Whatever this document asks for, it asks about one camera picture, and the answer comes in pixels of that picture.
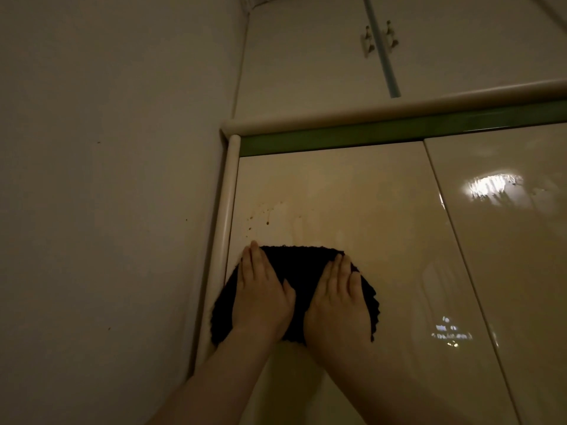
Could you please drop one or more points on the person's left hand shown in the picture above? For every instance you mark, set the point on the person's left hand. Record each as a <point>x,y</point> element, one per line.
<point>261,305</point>

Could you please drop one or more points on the person's right hand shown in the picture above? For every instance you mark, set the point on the person's right hand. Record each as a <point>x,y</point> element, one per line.
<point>339,314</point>

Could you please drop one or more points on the person's right middle finger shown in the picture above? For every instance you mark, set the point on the person's right middle finger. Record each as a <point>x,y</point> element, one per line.
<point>336,274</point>

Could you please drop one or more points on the person's right little finger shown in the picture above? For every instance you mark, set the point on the person's right little finger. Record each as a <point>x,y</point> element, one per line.
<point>356,285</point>

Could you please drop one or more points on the person's left thumb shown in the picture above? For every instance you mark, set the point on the person's left thumb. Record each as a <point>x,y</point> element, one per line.
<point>289,294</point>

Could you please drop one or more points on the black cleaning cloth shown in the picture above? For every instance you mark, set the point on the black cleaning cloth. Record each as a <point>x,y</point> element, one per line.
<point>301,278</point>

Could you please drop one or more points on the person's left forearm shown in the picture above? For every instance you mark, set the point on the person's left forearm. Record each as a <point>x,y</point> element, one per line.
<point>212,380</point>

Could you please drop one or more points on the person's right forearm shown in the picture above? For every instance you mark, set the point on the person's right forearm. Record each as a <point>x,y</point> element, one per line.
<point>376,385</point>

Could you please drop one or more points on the stained cream glossy cabinet door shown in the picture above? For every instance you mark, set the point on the stained cream glossy cabinet door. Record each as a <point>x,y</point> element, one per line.
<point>381,207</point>

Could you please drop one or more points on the clean cream glossy cabinet door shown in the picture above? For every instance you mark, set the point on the clean cream glossy cabinet door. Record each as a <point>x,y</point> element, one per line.
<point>509,261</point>

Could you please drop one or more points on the green cabinet trim strip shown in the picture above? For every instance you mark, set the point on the green cabinet trim strip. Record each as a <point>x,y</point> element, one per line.
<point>398,130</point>

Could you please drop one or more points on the cream overhead cabinet door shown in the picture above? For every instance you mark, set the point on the cream overhead cabinet door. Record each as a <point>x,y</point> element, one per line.
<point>478,44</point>
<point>305,61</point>

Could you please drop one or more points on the grey-blue cabinet divider strip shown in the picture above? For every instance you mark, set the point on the grey-blue cabinet divider strip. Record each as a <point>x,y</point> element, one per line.
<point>382,48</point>

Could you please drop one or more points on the cream rounded vertical cabinet post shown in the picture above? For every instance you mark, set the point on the cream rounded vertical cabinet post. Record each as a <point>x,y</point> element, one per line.
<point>223,225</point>

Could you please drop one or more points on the cream rounded horizontal cabinet rail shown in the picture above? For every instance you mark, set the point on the cream rounded horizontal cabinet rail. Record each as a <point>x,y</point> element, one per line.
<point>398,109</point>

